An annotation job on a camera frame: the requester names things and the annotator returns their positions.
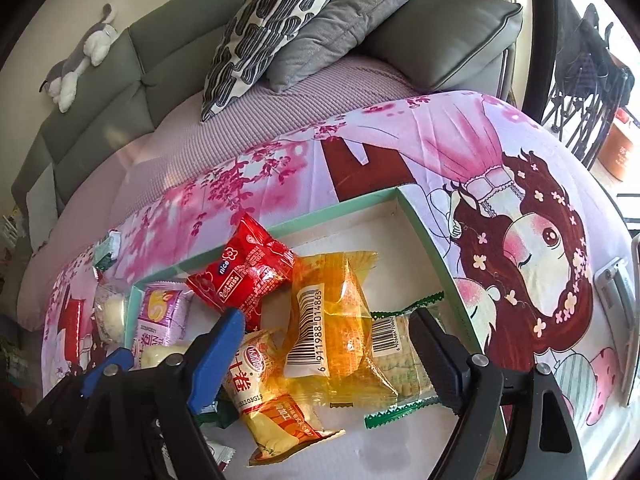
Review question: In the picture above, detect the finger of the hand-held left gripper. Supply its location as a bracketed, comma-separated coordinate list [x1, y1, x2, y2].
[42, 347, 136, 411]

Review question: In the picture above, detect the grey pillow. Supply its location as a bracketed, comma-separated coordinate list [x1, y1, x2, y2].
[265, 0, 433, 93]

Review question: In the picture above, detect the green-rimmed cardboard box lid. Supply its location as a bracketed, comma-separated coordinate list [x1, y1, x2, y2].
[122, 185, 508, 480]

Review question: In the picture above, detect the red flat patterned packet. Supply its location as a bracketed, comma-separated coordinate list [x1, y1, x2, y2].
[50, 297, 88, 361]

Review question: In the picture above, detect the yellow snack packet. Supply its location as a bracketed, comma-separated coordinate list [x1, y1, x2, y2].
[220, 329, 346, 466]

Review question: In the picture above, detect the purple snack packet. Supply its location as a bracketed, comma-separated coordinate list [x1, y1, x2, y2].
[131, 281, 195, 356]

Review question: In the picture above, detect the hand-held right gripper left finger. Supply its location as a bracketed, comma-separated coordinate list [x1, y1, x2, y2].
[75, 307, 247, 480]

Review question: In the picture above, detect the white green snack packet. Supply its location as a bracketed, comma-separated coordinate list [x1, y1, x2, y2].
[202, 440, 236, 478]

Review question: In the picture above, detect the orange clear cake packet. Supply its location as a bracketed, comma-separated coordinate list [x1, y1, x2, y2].
[284, 250, 398, 408]

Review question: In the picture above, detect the small green foil packet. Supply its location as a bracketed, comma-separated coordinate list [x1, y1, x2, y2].
[94, 230, 121, 271]
[197, 395, 241, 428]

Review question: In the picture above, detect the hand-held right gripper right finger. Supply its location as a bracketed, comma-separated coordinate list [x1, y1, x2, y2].
[410, 307, 588, 480]

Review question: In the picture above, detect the grey sofa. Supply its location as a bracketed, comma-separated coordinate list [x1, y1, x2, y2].
[11, 0, 523, 241]

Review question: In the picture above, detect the black white patterned pillow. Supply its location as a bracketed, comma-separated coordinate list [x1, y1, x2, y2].
[200, 0, 338, 122]

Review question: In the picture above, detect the white jelly cup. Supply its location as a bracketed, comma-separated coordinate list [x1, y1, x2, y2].
[137, 342, 193, 371]
[94, 282, 128, 343]

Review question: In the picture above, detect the green edged cracker packet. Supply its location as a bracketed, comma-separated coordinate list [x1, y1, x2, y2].
[364, 292, 451, 428]

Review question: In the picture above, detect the cartoon printed blanket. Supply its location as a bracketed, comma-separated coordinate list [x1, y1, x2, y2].
[42, 90, 640, 480]

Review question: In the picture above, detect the silver metal frame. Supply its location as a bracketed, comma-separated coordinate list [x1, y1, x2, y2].
[594, 232, 640, 408]

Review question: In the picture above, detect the grey white plush dog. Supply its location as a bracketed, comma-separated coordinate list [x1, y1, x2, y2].
[40, 4, 119, 113]

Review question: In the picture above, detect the red puffy snack packet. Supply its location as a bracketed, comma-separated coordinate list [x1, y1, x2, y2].
[186, 212, 296, 331]

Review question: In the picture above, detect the pink striped bed sheet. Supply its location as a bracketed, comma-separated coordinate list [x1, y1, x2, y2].
[17, 55, 416, 331]

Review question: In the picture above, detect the orange brown container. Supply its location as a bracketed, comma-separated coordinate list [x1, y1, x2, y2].
[597, 107, 640, 183]

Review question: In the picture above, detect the dark vertical post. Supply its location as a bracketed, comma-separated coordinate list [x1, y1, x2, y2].
[520, 0, 561, 126]

